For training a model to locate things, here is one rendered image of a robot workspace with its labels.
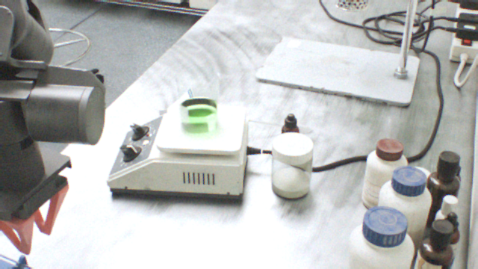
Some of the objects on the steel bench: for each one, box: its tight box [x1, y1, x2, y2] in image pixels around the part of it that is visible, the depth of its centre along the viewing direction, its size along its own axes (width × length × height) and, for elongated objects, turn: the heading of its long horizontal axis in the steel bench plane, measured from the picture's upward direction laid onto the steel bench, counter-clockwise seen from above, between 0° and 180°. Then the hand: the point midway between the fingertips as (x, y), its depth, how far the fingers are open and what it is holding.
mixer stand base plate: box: [255, 37, 420, 107], centre depth 120 cm, size 30×20×1 cm, turn 70°
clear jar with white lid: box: [270, 132, 314, 200], centre depth 87 cm, size 6×6×8 cm
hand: (33, 237), depth 68 cm, fingers open, 3 cm apart
